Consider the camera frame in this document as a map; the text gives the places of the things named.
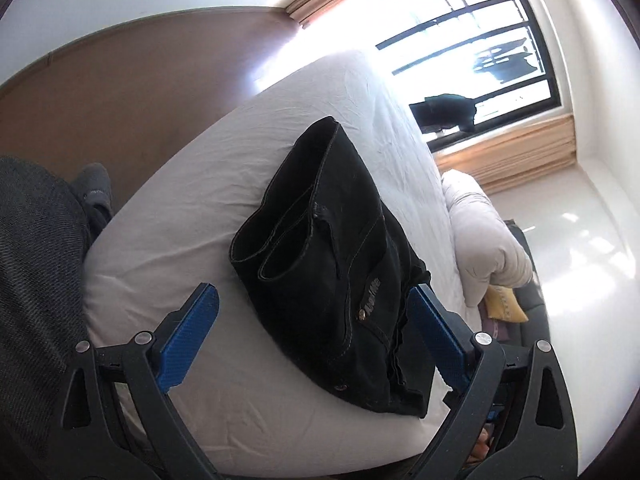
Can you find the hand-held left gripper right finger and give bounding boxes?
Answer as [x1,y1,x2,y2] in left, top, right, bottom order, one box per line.
[407,284,578,480]

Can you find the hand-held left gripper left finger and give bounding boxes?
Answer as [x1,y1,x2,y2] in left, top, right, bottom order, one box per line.
[62,282,220,480]

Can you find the black pants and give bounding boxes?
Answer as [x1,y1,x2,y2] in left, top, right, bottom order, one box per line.
[229,116,453,420]

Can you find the purple pillow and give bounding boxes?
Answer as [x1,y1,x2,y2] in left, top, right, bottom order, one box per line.
[482,317,523,345]

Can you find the yellow pillow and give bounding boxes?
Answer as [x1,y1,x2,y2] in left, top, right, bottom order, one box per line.
[482,285,530,323]

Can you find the rolled white duvet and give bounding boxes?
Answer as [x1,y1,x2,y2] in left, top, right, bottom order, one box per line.
[441,169,535,311]

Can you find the bed with white sheet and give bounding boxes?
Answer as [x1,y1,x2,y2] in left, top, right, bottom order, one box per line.
[82,50,481,476]

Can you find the person's grey trouser leg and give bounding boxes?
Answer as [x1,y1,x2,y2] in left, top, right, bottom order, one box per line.
[0,155,108,461]

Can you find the person's grey slipper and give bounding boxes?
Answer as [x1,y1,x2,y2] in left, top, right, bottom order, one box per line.
[70,162,113,221]

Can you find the dark garment on balcony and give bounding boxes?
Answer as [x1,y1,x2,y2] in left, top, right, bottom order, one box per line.
[409,93,477,133]

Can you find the dark hanging clothes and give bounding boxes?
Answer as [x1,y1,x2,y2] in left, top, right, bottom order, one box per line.
[472,40,543,83]

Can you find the black glass door frame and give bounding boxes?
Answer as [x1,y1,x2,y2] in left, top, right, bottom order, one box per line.
[375,0,563,153]

